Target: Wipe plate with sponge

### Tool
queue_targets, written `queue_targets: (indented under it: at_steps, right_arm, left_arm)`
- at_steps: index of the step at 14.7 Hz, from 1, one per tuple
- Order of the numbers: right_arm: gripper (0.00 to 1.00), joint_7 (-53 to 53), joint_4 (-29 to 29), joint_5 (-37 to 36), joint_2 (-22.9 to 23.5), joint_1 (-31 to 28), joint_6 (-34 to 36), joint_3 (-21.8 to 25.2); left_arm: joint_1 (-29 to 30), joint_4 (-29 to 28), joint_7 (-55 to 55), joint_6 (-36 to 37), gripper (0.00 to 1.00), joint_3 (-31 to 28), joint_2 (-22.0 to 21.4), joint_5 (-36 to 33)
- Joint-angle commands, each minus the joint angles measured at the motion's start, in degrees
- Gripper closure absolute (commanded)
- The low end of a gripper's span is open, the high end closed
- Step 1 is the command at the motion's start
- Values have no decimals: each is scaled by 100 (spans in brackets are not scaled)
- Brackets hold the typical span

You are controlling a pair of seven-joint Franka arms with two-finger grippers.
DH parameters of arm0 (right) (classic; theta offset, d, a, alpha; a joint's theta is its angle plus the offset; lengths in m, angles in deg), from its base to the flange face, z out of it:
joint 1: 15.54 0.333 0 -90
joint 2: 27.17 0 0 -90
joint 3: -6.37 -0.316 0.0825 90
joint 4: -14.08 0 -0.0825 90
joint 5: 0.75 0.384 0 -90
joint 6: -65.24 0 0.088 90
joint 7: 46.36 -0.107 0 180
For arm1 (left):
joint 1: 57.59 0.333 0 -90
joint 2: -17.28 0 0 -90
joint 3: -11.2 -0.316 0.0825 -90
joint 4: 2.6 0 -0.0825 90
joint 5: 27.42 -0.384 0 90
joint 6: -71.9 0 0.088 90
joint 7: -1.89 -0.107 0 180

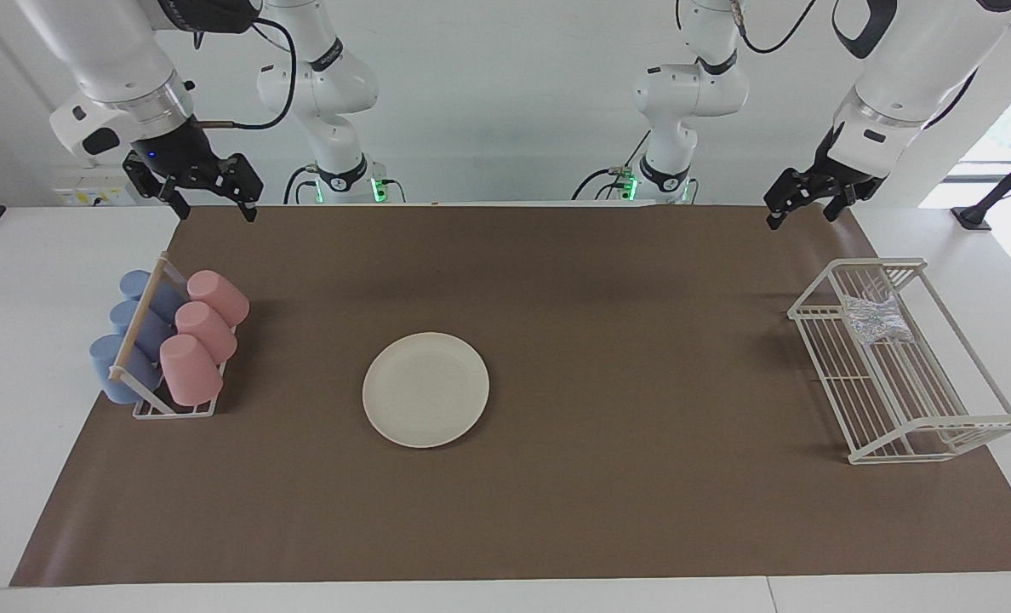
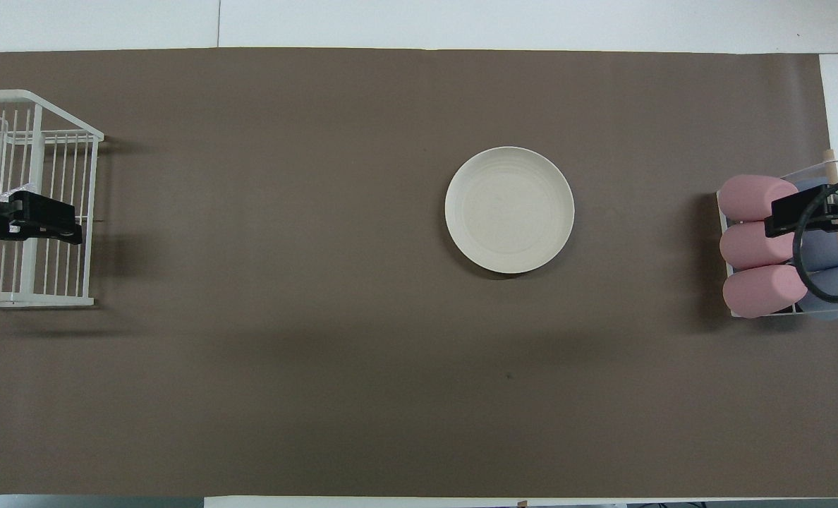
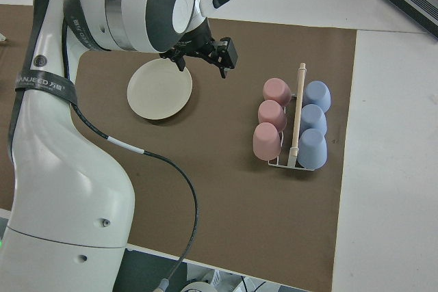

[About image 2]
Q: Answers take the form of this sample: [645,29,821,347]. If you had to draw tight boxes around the cream round plate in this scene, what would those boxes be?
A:
[444,146,575,274]

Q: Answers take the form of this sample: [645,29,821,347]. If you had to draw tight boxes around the blue plastic cup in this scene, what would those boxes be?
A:
[789,226,838,272]
[791,176,838,225]
[796,267,838,322]

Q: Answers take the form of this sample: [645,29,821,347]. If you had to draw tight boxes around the pink plastic cup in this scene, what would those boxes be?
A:
[719,221,801,270]
[717,174,801,222]
[722,265,809,319]

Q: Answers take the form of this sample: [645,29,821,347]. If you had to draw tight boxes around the brown table mat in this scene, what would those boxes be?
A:
[0,47,838,498]

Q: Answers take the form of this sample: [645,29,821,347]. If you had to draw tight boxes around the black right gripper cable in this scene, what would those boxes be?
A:
[793,174,838,304]

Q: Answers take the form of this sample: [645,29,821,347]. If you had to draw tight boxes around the white wire dish rack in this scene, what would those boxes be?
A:
[0,90,105,308]

